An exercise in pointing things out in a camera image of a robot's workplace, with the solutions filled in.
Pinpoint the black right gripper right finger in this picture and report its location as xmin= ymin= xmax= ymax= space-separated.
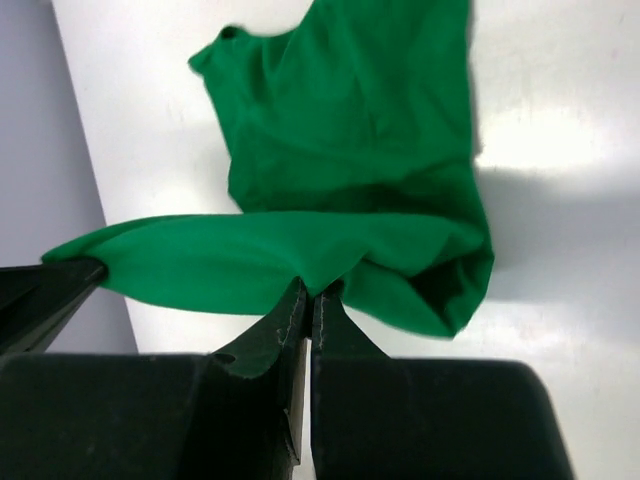
xmin=310 ymin=292 xmax=574 ymax=479

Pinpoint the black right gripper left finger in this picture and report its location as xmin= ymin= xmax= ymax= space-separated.
xmin=1 ymin=280 xmax=308 ymax=479

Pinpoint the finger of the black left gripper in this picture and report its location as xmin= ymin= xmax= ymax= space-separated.
xmin=1 ymin=257 xmax=107 ymax=355

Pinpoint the green t shirt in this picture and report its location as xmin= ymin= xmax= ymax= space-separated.
xmin=43 ymin=1 xmax=494 ymax=338

